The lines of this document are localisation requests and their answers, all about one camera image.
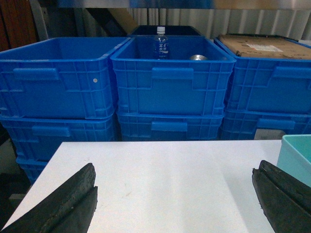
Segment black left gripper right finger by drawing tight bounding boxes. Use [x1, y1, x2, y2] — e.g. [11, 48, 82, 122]
[252, 160, 311, 233]

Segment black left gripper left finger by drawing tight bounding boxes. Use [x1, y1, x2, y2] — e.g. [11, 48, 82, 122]
[1, 163, 98, 233]

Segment teal plastic bin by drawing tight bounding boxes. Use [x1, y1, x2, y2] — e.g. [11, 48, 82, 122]
[277, 134, 311, 186]

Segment blue crate bottom left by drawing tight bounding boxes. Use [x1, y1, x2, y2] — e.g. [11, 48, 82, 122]
[16, 157, 48, 184]

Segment blue crate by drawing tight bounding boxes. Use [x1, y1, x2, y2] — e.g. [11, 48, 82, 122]
[111, 36, 236, 116]
[117, 111, 224, 141]
[218, 110, 311, 140]
[16, 157, 48, 184]
[0, 114, 117, 162]
[0, 37, 128, 119]
[214, 38, 311, 115]

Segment blue crate lower left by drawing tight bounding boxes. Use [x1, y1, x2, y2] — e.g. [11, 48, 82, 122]
[0, 114, 117, 162]

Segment blue crate lower right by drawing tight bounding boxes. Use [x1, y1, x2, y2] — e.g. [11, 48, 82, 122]
[218, 110, 311, 140]

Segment blue crate lower middle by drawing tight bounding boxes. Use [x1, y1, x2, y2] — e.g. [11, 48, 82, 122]
[117, 111, 224, 141]

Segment blue crate top right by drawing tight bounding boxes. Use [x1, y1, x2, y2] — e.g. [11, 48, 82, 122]
[214, 38, 311, 115]

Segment blue crate top left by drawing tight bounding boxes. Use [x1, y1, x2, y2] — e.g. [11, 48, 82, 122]
[0, 37, 128, 119]

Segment blue crate top middle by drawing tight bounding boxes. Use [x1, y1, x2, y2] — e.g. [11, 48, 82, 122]
[111, 36, 236, 116]

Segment brown cardboard sheet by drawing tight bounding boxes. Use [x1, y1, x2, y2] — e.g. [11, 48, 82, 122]
[218, 35, 311, 60]

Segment silver metal can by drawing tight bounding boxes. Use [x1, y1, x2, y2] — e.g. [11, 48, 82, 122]
[189, 54, 208, 61]

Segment clear water bottle blue label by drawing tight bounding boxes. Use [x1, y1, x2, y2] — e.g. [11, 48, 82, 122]
[153, 26, 169, 60]

